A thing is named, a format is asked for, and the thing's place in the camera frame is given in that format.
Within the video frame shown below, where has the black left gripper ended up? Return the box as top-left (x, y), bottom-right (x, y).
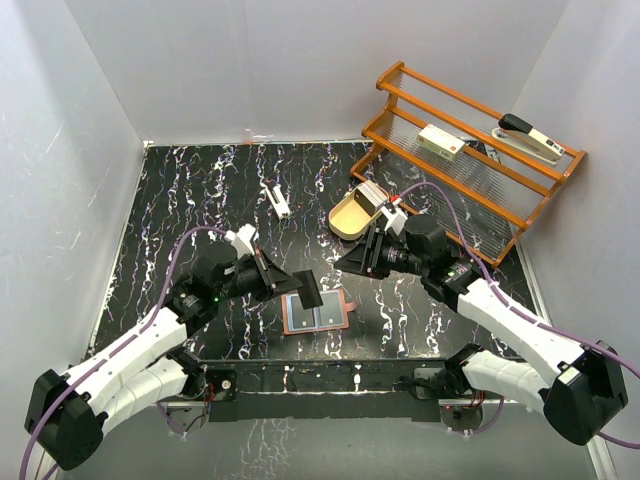
top-left (215, 248), bottom-right (302, 302)

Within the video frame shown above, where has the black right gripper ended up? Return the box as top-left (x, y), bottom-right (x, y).
top-left (335, 225), bottom-right (428, 279)

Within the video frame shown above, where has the beige oval card tray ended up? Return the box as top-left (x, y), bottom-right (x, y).
top-left (328, 187), bottom-right (380, 241)

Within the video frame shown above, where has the stack of credit cards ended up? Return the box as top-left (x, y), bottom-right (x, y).
top-left (354, 180), bottom-right (388, 216)

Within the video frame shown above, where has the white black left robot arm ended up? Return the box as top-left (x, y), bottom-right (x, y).
top-left (19, 242), bottom-right (302, 478)

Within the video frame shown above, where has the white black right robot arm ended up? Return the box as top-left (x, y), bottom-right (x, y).
top-left (334, 214), bottom-right (628, 446)

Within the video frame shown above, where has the white staple remover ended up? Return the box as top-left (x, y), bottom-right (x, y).
top-left (260, 183), bottom-right (291, 220)

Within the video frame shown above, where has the white red staples box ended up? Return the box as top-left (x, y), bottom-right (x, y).
top-left (418, 124), bottom-right (466, 162)

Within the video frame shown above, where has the orange wooden shelf rack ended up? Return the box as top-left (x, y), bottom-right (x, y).
top-left (351, 61), bottom-right (587, 267)

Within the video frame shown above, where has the black beige stapler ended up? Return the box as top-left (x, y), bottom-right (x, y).
top-left (491, 113), bottom-right (565, 165)

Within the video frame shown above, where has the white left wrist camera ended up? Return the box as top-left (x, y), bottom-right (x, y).
top-left (224, 224), bottom-right (257, 260)

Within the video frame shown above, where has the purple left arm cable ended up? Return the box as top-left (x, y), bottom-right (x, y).
top-left (18, 225), bottom-right (241, 480)

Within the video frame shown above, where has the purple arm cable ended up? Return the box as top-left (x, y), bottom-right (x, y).
top-left (18, 225), bottom-right (241, 480)
top-left (394, 181), bottom-right (640, 446)

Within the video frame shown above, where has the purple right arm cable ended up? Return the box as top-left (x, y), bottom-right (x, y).
top-left (394, 181), bottom-right (640, 446)

